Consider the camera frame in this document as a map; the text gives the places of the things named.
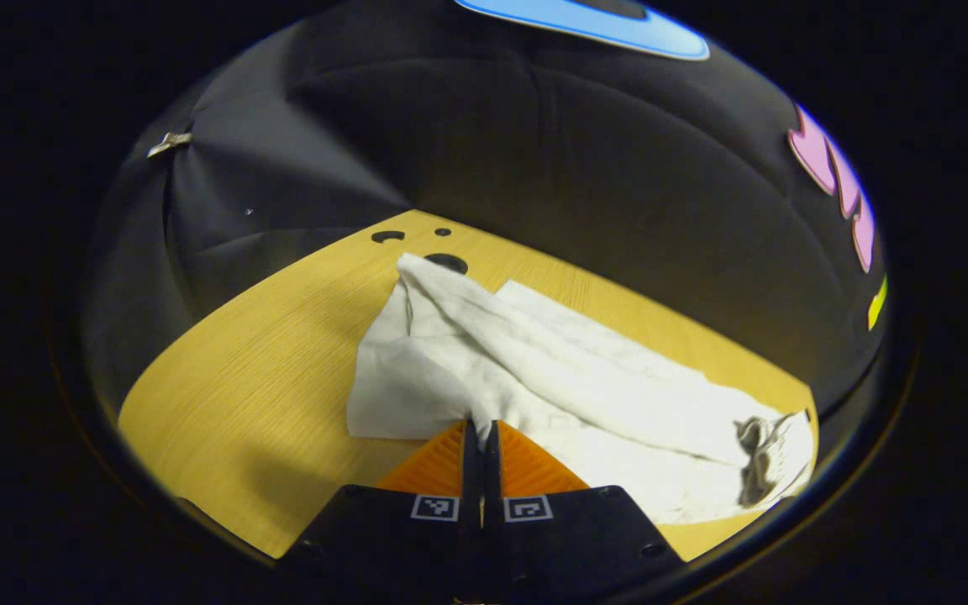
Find white jeans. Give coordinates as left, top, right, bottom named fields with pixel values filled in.
left=346, top=252, right=815, bottom=526

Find black backdrop cloth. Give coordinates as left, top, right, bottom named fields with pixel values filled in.
left=81, top=0, right=892, bottom=421

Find silver metal clip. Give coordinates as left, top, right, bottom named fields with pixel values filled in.
left=146, top=131, right=193, bottom=159

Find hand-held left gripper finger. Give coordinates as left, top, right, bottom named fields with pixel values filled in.
left=482, top=418, right=687, bottom=605
left=278, top=418, right=483, bottom=605

